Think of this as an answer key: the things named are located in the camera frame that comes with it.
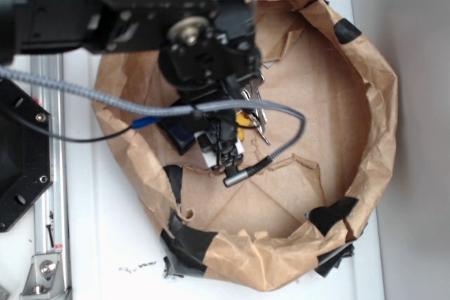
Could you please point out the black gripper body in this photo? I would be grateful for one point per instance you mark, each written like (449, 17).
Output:
(216, 67)

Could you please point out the yellow rubber duck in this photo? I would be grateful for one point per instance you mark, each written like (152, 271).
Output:
(243, 123)

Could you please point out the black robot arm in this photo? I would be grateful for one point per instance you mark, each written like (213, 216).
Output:
(99, 26)

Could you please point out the bunch of silver keys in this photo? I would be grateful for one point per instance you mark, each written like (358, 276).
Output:
(258, 116)

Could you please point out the black leather wallet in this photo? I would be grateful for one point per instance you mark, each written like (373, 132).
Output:
(179, 131)

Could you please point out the brown paper bin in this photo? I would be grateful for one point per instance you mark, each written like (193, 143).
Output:
(304, 211)

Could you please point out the white tray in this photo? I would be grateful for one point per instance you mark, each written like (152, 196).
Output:
(114, 250)

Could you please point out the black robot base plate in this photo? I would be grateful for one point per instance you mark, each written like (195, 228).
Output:
(25, 154)

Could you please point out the aluminium frame rail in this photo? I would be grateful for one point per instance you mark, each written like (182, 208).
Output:
(51, 232)

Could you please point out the metal corner bracket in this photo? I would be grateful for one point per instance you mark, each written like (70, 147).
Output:
(45, 279)

